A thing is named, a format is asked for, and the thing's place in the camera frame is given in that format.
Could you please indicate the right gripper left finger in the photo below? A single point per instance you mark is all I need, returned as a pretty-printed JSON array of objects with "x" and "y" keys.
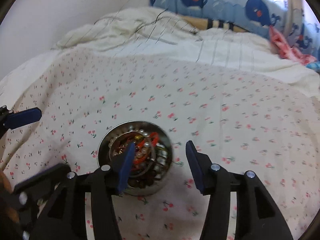
[{"x": 64, "y": 215}]

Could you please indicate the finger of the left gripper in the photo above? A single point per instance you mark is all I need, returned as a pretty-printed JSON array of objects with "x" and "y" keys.
[
  {"x": 42, "y": 185},
  {"x": 22, "y": 118}
]

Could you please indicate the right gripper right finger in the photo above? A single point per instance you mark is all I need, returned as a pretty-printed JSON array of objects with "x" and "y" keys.
[{"x": 257, "y": 214}]

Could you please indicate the person's left hand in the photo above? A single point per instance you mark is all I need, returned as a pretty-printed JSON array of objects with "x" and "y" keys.
[{"x": 9, "y": 214}]

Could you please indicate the round silver metal tin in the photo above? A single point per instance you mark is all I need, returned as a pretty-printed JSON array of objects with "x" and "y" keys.
[{"x": 153, "y": 155}]

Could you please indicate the cream striped quilt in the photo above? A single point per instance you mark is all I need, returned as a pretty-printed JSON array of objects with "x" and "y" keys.
[{"x": 155, "y": 32}]

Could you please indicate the pink patterned cloth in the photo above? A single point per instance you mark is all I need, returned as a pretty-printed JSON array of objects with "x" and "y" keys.
[{"x": 285, "y": 51}]

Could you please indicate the striped tan pillow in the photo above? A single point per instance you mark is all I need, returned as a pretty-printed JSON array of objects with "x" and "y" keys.
[{"x": 206, "y": 23}]

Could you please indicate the blue whale print pillow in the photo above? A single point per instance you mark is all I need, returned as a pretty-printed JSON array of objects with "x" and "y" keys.
[{"x": 294, "y": 18}]

